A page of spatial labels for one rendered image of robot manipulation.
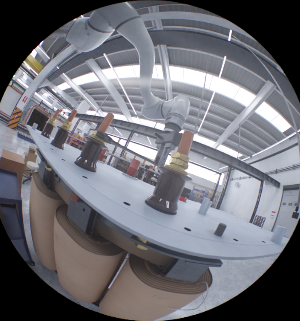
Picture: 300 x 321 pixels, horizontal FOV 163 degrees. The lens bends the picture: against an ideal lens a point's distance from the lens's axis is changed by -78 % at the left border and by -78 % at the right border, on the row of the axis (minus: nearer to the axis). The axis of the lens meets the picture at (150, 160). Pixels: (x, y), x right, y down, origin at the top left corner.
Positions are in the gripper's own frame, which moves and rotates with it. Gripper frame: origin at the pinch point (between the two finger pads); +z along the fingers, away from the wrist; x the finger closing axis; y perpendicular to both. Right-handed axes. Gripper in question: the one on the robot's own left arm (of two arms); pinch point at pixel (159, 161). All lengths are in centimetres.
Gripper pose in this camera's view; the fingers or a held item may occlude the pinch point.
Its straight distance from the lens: 45.2
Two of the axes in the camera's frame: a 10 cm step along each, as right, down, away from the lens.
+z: -3.8, 9.1, -1.4
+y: -7.9, -4.0, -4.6
